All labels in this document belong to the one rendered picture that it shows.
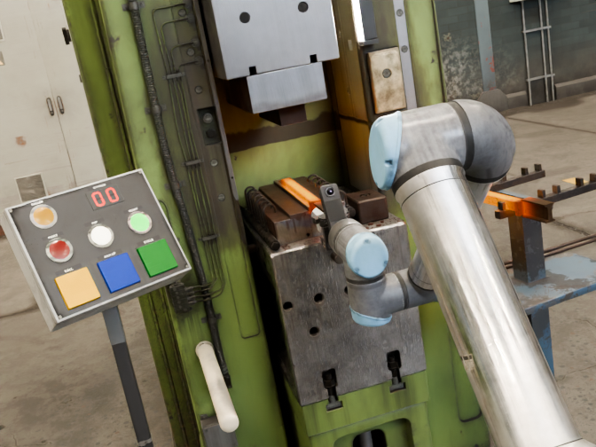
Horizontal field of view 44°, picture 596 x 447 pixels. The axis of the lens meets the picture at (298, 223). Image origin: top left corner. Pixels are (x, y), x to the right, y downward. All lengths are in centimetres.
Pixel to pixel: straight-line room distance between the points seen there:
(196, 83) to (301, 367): 81
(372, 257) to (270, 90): 54
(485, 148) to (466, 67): 750
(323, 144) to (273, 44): 64
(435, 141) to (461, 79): 752
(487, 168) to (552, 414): 42
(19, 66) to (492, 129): 618
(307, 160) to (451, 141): 130
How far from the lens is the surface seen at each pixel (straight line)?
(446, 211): 110
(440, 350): 239
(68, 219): 173
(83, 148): 714
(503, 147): 123
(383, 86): 209
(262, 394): 225
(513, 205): 181
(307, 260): 191
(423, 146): 114
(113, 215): 175
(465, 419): 255
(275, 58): 188
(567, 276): 207
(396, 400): 216
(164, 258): 174
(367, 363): 207
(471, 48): 871
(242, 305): 213
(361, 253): 158
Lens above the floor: 149
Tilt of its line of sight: 16 degrees down
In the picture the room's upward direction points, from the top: 10 degrees counter-clockwise
